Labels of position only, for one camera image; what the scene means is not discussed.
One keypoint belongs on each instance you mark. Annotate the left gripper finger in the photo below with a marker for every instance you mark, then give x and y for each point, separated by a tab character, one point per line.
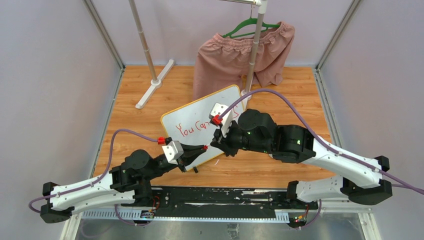
193	149
188	157

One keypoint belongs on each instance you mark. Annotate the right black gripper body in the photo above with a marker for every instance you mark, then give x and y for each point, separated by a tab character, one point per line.
234	141

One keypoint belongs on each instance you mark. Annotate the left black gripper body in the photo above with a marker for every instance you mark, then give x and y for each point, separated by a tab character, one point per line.
179	163

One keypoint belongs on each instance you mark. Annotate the yellow framed whiteboard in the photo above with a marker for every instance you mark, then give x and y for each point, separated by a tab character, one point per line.
190	123

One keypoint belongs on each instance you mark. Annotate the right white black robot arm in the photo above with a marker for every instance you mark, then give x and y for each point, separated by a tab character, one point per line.
356	178

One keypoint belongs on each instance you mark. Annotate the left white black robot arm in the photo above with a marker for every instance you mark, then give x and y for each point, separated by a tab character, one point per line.
128	184

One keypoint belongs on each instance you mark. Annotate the pink shorts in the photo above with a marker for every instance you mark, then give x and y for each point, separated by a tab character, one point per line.
270	68

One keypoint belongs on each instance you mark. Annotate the green clothes hanger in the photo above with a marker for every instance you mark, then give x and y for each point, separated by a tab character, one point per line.
248	27

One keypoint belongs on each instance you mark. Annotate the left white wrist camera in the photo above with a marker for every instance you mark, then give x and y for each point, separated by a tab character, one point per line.
173	151

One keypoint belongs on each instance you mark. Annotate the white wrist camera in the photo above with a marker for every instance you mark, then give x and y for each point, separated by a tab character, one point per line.
221	116
173	151

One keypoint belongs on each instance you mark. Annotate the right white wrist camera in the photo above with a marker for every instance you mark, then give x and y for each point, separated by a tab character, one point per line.
221	116

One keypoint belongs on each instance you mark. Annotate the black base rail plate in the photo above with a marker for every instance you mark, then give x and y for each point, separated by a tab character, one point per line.
221	204

